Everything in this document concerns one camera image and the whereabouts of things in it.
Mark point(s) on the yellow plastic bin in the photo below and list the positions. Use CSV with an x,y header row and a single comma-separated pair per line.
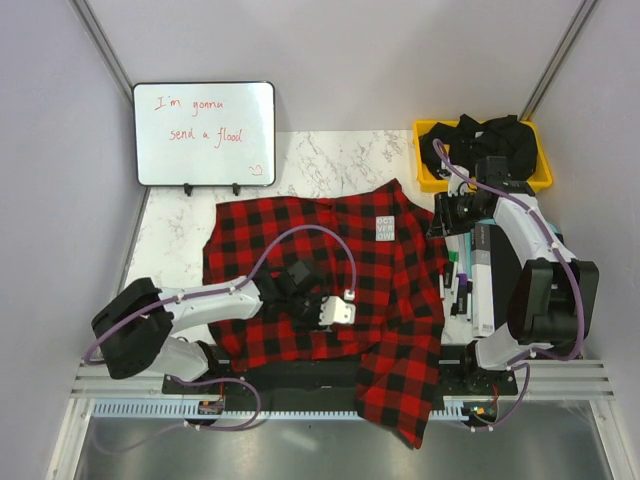
x,y
541,179

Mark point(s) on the purple cap marker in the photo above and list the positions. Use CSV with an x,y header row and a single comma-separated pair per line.
x,y
461,289

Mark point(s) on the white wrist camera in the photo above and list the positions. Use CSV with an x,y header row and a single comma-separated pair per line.
x,y
456,185
338,310

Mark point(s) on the white slotted cable duct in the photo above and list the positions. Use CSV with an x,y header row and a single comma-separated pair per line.
x,y
197,410

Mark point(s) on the aluminium frame rail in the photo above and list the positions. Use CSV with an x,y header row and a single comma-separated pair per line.
x,y
580,380

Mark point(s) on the black shirt in bin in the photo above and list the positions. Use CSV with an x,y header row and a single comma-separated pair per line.
x,y
469,141

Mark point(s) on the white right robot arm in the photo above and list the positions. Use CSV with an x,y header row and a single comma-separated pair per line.
x,y
512,205

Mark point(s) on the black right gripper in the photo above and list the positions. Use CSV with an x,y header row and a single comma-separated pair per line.
x,y
444,221

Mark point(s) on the teal notebook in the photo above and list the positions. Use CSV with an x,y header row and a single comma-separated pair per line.
x,y
555,231

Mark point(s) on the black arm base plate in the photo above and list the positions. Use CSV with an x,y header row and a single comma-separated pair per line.
x,y
329,385

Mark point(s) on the black folder stack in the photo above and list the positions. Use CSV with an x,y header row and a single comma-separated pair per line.
x,y
505,280

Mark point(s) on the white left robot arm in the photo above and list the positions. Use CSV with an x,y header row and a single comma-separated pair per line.
x,y
135,331

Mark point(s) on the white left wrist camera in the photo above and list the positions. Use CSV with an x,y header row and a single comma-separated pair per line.
x,y
338,310

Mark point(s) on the white dry erase board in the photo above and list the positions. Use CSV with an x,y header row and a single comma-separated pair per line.
x,y
205,134

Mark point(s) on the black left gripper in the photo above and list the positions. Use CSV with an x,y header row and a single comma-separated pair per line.
x,y
311,325

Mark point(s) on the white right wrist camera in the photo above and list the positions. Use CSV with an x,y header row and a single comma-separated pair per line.
x,y
456,185

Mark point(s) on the red black plaid shirt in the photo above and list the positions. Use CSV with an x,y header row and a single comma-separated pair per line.
x,y
375,243

